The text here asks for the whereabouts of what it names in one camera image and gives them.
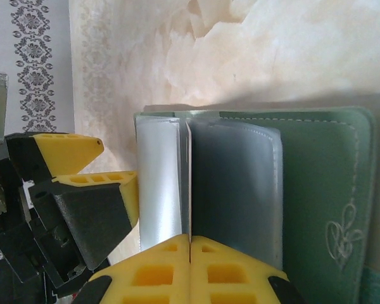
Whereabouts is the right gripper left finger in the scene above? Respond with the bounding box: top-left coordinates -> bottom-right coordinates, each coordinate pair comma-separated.
77,234 -> 191,304

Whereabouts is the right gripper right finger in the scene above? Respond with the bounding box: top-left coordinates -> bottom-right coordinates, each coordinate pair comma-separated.
191,236 -> 308,304

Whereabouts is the green card holder wallet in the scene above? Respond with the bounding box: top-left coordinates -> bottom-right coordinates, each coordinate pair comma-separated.
132,106 -> 380,304

